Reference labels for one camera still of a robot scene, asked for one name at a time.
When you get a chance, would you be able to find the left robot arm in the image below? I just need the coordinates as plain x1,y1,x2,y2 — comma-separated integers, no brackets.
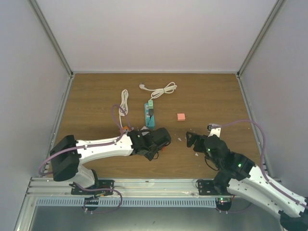
50,128,171,194

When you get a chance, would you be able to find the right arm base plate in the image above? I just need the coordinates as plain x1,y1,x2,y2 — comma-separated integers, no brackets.
195,179,231,196

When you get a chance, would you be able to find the white cable of teal strip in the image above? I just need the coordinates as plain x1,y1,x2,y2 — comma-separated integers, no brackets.
138,81,178,102

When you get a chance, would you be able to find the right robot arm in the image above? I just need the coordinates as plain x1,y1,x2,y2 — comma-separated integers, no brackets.
186,128,308,231

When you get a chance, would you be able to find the aluminium front rail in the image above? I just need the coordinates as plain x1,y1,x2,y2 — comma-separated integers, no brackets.
26,178,232,198

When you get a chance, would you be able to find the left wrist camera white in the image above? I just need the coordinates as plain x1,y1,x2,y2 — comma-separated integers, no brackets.
140,126,151,136

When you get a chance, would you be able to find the black charger adapter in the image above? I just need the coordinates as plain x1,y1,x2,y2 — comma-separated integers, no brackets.
147,109,154,118

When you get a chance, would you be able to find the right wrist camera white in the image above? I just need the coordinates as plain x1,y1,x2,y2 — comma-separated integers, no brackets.
207,123,222,138

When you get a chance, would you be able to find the teal power strip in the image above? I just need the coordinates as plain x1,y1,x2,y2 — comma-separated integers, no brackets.
144,102,155,129

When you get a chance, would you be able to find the white cable of orange strip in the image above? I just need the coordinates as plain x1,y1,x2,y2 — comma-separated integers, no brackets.
119,89,130,128

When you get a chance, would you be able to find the left aluminium frame post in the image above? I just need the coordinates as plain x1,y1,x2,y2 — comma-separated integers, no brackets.
28,0,74,78

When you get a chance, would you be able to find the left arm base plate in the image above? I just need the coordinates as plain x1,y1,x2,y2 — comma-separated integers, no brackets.
69,180,115,197

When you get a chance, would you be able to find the grey slotted cable duct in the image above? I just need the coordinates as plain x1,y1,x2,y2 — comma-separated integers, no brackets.
36,197,216,208

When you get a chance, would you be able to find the aluminium frame post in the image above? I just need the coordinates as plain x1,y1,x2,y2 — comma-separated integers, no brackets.
28,0,74,78
236,0,286,78

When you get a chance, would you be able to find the pink charger cube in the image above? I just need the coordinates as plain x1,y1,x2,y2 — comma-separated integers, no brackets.
177,113,186,121

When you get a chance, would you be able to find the right aluminium frame post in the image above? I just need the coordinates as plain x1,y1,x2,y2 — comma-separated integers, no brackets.
236,0,286,78

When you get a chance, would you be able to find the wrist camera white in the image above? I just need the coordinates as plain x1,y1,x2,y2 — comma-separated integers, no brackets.
207,123,222,138
140,126,151,136

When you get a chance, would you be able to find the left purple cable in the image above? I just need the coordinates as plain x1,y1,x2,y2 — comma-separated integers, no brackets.
38,103,134,214

